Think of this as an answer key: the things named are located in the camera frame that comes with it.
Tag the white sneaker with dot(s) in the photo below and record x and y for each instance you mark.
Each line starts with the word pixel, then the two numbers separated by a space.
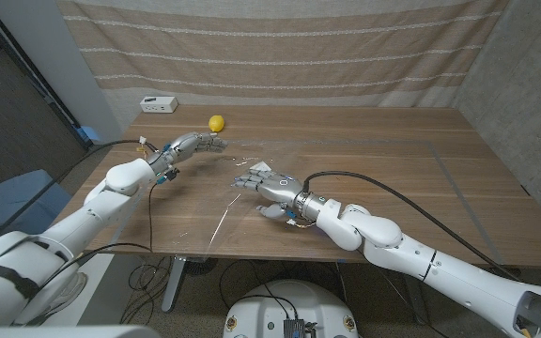
pixel 73 291

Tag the grey table leg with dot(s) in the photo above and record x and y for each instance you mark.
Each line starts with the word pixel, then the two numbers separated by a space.
pixel 174 286

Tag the white power strip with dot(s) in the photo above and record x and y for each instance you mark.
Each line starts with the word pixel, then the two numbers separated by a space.
pixel 159 104

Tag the beige striped backdrop cloth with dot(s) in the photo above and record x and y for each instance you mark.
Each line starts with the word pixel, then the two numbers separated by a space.
pixel 275 47

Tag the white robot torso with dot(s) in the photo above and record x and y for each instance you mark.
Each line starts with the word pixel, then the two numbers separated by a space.
pixel 270 319

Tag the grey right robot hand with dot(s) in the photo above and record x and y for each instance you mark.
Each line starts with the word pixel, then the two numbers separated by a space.
pixel 280 188

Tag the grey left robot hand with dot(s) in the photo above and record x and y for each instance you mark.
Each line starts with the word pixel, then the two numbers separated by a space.
pixel 188 143

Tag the black door frame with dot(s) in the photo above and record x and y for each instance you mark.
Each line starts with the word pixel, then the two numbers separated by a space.
pixel 45 96

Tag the grey torso connector box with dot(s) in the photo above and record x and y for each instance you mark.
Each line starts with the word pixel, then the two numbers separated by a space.
pixel 294 328

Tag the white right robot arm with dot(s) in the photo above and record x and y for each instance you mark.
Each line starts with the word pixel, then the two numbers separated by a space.
pixel 439 272

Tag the blue grey bin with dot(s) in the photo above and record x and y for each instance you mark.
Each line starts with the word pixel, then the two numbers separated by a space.
pixel 12 197

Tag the clear cellophane sheet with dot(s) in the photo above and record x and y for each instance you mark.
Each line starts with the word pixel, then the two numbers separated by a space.
pixel 345 155

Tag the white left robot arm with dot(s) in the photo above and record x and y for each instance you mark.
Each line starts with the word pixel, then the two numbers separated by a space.
pixel 64 235

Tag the small blue floor object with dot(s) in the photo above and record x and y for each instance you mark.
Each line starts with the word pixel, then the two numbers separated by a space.
pixel 90 133

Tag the small white box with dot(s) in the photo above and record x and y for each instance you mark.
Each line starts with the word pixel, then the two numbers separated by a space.
pixel 262 166

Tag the yellow lemon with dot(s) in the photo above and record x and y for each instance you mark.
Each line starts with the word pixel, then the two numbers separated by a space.
pixel 216 123

